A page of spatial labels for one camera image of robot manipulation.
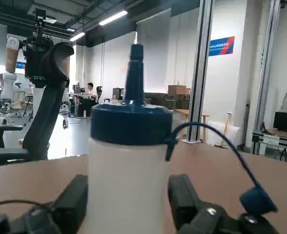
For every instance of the person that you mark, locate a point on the person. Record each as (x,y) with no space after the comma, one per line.
(90,89)

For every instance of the wooden stool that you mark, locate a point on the wooden stool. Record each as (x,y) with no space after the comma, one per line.
(182,111)

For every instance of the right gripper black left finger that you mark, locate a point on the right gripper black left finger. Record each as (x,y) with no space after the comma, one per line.
(72,195)

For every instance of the aluminium frame post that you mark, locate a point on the aluminium frame post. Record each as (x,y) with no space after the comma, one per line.
(267,73)
(201,73)

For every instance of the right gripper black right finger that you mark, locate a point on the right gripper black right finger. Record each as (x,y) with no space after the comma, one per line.
(182,195)

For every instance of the brown cardboard box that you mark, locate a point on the brown cardboard box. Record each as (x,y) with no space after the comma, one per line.
(178,89)

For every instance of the dark storage crates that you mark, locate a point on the dark storage crates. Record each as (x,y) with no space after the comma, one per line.
(158,100)

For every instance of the white roll-up screen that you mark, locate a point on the white roll-up screen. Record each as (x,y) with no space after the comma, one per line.
(153,53)

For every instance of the blue and red banner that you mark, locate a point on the blue and red banner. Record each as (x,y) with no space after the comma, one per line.
(221,46)

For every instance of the long ceiling light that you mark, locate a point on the long ceiling light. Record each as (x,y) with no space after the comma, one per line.
(112,17)

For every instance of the black background robot torso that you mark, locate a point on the black background robot torso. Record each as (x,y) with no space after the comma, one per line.
(34,61)

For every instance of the aluminium workbench frame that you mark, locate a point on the aluminium workbench frame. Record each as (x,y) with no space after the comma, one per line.
(257,136)

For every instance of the short ceiling light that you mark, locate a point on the short ceiling light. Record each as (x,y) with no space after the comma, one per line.
(77,36)

